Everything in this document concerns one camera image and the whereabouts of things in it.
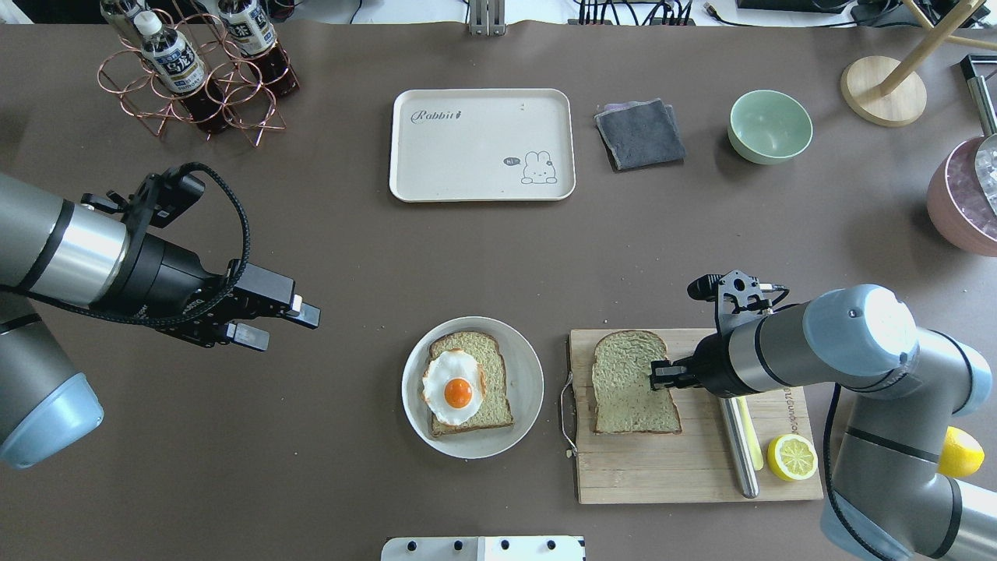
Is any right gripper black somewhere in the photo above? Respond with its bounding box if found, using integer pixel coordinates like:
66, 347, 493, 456
650, 270, 788, 398

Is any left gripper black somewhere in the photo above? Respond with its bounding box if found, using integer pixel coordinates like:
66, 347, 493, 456
82, 163, 321, 352

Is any copper wire bottle rack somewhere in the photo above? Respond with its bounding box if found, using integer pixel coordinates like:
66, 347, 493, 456
97, 1, 299, 145

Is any cream rabbit tray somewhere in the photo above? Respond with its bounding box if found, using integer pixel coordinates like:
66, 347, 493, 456
389, 88, 576, 203

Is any wooden cutting board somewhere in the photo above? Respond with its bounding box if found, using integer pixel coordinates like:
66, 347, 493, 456
569, 328, 825, 504

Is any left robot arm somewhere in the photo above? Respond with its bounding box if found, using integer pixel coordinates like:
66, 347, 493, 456
1, 162, 320, 469

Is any grey folded cloth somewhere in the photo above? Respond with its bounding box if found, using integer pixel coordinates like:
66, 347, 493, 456
594, 98, 687, 171

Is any green ceramic bowl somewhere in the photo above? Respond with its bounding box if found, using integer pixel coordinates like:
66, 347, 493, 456
727, 90, 813, 164

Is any tea bottle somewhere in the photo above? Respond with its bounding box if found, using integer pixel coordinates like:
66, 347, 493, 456
99, 0, 147, 48
217, 1, 299, 98
134, 10, 229, 134

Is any half lemon slice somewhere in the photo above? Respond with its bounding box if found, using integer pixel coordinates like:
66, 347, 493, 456
766, 433, 818, 482

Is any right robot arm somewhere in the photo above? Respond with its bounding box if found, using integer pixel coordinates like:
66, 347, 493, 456
650, 270, 996, 560

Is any pink ice bowl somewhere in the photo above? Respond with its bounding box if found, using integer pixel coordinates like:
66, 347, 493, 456
927, 137, 996, 258

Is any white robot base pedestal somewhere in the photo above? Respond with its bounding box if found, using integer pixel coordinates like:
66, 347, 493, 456
380, 535, 587, 560

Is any steel cylinder muddler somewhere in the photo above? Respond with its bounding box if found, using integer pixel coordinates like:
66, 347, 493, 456
718, 398, 761, 499

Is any tea bottle lower right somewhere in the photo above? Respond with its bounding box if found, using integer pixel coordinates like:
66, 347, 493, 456
99, 0, 147, 48

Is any yellow plastic knife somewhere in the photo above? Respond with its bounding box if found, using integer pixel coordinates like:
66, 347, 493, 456
735, 397, 765, 471

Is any tea bottle upper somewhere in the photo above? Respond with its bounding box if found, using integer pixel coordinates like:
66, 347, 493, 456
134, 10, 229, 134

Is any fried egg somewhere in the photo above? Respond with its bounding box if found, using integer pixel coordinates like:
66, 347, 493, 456
421, 348, 485, 426

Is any wooden cup stand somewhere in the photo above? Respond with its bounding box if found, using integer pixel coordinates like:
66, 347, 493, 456
840, 0, 997, 128

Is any yellow lemon upper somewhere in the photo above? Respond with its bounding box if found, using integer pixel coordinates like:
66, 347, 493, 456
937, 425, 985, 478

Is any tea bottle lower left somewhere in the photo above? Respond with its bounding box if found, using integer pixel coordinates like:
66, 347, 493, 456
217, 1, 299, 98

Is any white round plate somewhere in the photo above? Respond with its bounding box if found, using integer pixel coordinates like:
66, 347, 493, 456
401, 316, 544, 460

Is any bread slice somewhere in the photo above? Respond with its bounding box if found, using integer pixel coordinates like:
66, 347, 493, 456
428, 331, 514, 437
591, 330, 682, 434

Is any metal ice scoop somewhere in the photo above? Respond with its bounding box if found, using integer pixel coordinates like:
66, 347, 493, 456
960, 55, 996, 213

